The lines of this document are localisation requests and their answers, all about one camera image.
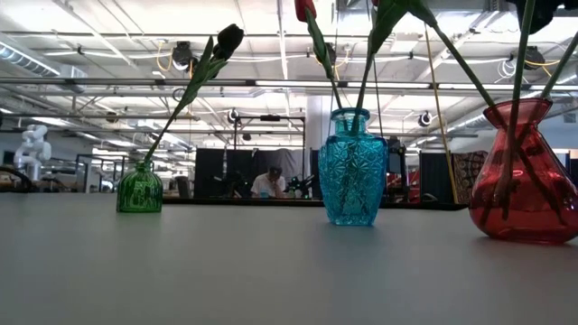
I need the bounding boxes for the black table frame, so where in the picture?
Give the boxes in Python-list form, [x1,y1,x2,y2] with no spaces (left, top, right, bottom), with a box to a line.
[162,196,470,211]

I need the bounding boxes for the black curtain panel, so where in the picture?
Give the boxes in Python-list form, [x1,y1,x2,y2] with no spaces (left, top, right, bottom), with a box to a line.
[418,151,454,205]
[193,147,262,199]

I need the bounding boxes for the blue patterned glass vase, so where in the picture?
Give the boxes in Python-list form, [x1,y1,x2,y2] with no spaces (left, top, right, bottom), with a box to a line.
[318,107,390,228]

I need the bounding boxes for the green glass vase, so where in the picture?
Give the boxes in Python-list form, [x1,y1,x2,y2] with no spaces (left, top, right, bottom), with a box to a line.
[116,160,164,214]

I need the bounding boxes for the red glass vase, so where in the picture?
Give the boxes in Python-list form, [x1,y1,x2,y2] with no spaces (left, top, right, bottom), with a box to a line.
[468,97,578,246]

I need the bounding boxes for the black metal workstation frame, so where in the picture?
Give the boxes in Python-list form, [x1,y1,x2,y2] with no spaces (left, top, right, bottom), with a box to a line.
[232,113,307,200]

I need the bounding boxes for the ceiling light strip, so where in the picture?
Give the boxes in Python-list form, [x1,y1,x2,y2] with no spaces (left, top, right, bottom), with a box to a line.
[346,81,431,89]
[255,79,338,88]
[437,82,523,91]

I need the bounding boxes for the silver ventilation duct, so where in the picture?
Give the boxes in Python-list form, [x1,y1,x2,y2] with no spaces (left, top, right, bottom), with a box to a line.
[0,42,89,94]

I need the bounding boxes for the yellow hanging cable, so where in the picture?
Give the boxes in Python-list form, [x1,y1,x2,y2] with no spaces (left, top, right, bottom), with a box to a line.
[419,17,460,204]

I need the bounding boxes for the black artificial tulip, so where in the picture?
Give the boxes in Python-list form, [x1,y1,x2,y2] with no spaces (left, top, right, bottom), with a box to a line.
[143,23,246,163]

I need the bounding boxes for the patterned hanging cloth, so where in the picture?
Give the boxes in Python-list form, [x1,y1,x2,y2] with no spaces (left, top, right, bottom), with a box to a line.
[452,151,489,204]

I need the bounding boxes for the person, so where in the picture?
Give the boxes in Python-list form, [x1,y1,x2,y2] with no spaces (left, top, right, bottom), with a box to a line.
[250,165,290,200]

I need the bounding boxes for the grey curtain panel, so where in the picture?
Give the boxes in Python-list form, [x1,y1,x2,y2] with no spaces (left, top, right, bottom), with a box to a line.
[259,148,304,181]

